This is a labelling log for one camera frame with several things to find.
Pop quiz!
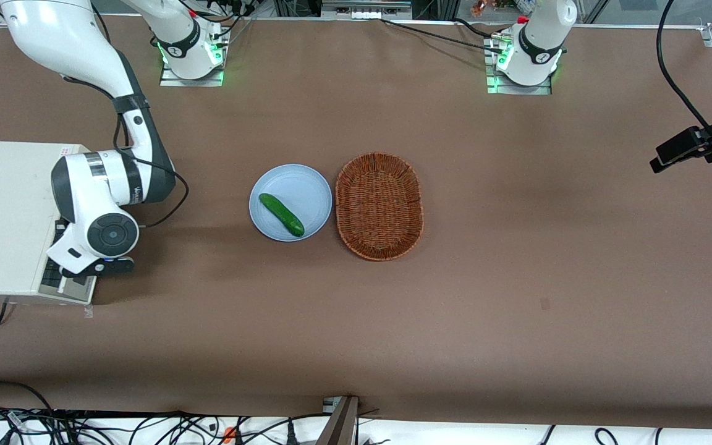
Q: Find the oven door with glass window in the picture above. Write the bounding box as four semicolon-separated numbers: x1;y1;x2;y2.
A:
40;216;98;305

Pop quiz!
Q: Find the white toaster oven body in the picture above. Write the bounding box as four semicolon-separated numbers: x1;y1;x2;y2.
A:
0;141;98;305

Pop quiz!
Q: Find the green cucumber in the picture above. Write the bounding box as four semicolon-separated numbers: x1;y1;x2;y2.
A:
258;193;305;237

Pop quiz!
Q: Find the light blue round plate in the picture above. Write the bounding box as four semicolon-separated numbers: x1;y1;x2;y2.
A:
248;163;333;242

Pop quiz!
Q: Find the brown woven wicker basket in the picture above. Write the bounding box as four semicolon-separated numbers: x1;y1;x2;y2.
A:
335;152;424;262

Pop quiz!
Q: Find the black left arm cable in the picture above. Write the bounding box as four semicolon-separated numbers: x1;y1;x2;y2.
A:
656;0;712;151

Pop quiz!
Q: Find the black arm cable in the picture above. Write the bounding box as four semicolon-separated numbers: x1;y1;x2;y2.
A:
112;114;190;229
656;0;712;151

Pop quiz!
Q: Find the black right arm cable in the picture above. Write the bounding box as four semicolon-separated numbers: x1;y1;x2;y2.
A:
112;114;190;229

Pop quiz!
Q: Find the black curved floor cable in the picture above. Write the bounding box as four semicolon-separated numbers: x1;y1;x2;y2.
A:
0;379;55;412

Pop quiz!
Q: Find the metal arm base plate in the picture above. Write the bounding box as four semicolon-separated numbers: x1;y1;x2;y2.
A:
486;37;553;95
159;31;226;88

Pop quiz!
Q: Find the short black table cable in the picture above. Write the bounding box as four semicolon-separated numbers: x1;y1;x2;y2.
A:
454;17;506;36

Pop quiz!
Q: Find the long black table cable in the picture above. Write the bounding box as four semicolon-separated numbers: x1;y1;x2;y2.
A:
379;18;505;54

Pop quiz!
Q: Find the grey camera stand post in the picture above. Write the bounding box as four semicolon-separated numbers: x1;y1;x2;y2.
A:
315;396;360;445

